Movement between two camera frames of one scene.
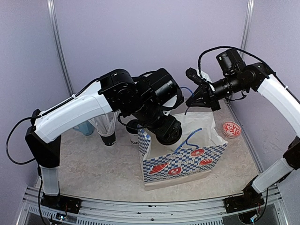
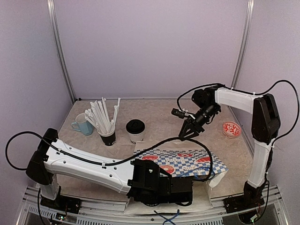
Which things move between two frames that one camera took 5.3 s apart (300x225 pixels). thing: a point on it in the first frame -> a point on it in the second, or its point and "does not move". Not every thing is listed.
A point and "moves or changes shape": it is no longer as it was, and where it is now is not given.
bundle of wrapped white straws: x=106 y=124 does not move
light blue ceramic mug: x=86 y=127 does not move
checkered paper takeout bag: x=198 y=155 moves or changes shape
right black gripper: x=202 y=90 -> x=191 y=122
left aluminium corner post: x=51 y=11 does not move
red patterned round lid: x=231 y=129 does not move
